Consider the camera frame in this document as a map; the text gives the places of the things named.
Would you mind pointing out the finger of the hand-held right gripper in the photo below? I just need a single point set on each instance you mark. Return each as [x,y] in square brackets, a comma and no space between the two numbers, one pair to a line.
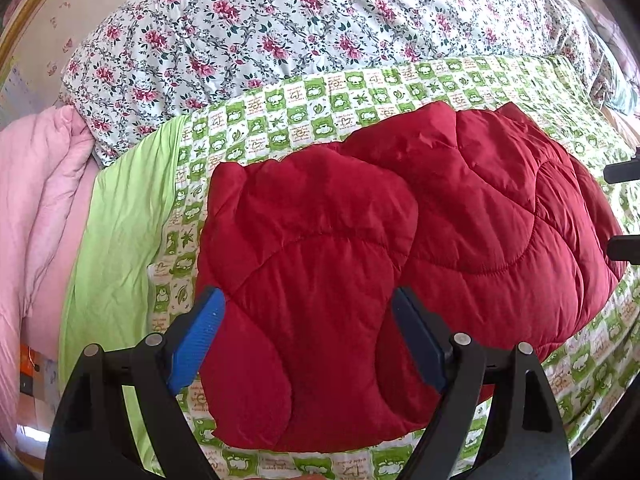
[625,170]
[626,248]

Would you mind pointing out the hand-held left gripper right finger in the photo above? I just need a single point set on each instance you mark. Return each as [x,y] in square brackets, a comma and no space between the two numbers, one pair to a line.
[420,340]

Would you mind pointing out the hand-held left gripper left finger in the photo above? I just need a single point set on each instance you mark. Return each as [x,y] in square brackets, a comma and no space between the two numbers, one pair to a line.
[197,340]

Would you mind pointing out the red quilted jacket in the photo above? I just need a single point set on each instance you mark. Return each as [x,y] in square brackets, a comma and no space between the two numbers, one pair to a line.
[325,260]

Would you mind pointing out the pink patterned pillow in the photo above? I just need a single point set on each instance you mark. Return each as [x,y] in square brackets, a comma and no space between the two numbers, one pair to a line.
[617,70]

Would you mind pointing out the colourful patchwork mat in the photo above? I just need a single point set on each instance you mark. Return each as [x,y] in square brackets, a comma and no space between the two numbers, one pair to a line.
[37,375]

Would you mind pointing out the pink quilt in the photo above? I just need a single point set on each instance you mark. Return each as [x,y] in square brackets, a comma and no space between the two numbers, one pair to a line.
[40,210]

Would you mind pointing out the green patterned blanket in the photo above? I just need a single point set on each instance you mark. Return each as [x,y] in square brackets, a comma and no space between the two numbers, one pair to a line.
[300,110]

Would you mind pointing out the floral duvet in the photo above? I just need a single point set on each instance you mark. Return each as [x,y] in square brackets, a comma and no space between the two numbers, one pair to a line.
[300,20]

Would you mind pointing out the golden curved wooden frame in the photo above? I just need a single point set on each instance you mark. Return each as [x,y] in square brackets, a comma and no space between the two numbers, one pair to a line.
[30,15]

